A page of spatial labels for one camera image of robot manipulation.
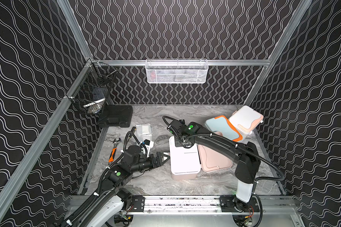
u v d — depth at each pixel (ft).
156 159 2.10
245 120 3.05
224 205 2.40
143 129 3.45
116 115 3.49
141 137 3.29
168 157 2.26
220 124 2.97
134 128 3.39
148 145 2.29
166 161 2.19
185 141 1.87
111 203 1.97
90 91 3.02
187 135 1.86
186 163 2.49
